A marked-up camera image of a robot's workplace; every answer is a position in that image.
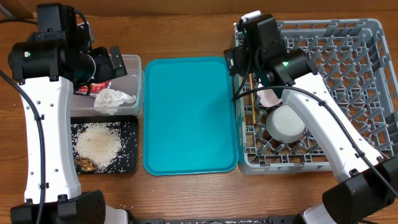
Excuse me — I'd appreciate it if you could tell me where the red foil snack wrapper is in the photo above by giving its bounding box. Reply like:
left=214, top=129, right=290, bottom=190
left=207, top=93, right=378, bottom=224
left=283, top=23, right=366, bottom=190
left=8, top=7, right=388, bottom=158
left=75, top=81, right=111, bottom=96

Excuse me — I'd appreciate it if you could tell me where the white napkin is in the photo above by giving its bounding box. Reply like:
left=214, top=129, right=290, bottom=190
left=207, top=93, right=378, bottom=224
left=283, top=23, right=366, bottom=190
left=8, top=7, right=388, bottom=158
left=94, top=88, right=137, bottom=115

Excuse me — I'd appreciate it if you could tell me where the large pink plate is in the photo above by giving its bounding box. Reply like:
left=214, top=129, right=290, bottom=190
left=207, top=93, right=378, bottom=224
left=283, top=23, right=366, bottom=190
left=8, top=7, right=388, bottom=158
left=257, top=90, right=282, bottom=108

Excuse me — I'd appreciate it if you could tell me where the white rice pile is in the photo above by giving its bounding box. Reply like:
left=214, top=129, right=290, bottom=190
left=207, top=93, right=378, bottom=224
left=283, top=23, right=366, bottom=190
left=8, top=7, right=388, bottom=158
left=73, top=123, right=121, bottom=168

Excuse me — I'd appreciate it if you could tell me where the grey small bowl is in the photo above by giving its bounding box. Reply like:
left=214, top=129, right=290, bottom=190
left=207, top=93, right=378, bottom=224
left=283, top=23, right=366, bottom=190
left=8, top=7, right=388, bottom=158
left=266, top=105, right=305, bottom=143

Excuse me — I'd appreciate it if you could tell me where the brown food scrap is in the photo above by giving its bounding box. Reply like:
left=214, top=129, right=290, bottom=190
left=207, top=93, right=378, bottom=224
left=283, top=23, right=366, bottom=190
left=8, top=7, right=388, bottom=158
left=75, top=157, right=97, bottom=172

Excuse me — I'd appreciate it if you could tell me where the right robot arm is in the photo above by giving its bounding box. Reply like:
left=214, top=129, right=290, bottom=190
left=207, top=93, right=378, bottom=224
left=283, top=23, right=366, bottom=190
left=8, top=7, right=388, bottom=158
left=224, top=11, right=397, bottom=223

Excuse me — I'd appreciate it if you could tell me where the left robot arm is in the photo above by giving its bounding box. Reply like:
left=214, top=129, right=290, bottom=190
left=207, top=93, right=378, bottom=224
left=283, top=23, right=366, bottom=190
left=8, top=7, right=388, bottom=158
left=6, top=3, right=135, bottom=223

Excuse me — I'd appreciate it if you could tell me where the grey dishwasher rack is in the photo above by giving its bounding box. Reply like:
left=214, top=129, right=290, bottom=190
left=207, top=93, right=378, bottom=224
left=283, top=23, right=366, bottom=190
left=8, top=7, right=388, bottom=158
left=236, top=19, right=397, bottom=175

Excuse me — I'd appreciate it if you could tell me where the clear plastic bin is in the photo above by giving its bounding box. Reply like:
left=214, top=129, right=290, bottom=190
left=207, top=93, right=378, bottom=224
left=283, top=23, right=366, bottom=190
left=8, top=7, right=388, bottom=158
left=71, top=54, right=144, bottom=118

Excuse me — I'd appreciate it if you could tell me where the black plastic tray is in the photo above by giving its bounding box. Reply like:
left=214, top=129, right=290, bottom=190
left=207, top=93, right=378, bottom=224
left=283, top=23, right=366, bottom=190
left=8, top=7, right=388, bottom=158
left=71, top=115, right=138, bottom=175

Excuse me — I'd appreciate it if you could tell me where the teal serving tray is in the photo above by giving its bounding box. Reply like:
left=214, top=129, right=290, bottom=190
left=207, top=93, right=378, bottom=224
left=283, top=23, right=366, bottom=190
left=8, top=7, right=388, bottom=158
left=143, top=57, right=238, bottom=176

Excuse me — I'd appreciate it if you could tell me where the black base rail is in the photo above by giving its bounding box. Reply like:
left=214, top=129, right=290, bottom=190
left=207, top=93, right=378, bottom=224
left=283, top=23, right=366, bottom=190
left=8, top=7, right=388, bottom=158
left=129, top=215, right=302, bottom=224

